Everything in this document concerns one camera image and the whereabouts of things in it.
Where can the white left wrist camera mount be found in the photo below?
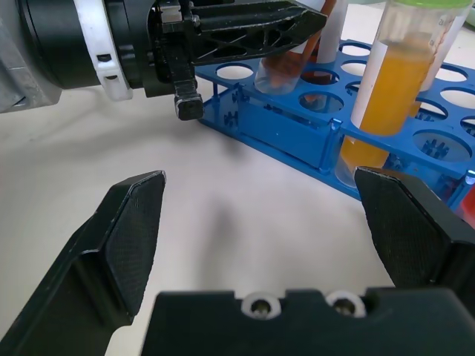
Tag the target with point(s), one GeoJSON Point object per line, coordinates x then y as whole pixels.
{"type": "Point", "coordinates": [94, 37]}

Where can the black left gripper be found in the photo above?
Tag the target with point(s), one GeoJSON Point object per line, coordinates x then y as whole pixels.
{"type": "Point", "coordinates": [159, 55]}

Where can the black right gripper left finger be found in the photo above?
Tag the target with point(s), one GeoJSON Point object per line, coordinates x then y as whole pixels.
{"type": "Point", "coordinates": [111, 252]}

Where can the white labelled test tube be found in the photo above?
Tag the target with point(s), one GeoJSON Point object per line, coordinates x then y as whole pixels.
{"type": "Point", "coordinates": [330, 37]}

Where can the clear test tube red print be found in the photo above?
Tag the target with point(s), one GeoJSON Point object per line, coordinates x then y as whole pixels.
{"type": "Point", "coordinates": [443, 55]}

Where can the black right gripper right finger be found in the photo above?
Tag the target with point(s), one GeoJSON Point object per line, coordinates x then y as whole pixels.
{"type": "Point", "coordinates": [408, 230]}

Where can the red test tube bottom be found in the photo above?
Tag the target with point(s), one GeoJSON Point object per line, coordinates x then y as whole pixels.
{"type": "Point", "coordinates": [469, 202]}

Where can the blue test tube rack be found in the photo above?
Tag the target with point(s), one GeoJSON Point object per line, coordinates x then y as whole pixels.
{"type": "Point", "coordinates": [282, 130]}

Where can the yellow liquid green-capped test tube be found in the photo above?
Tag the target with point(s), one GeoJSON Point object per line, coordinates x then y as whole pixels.
{"type": "Point", "coordinates": [393, 92]}

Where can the red liquid test tube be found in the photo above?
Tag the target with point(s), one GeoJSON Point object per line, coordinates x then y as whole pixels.
{"type": "Point", "coordinates": [278, 74]}

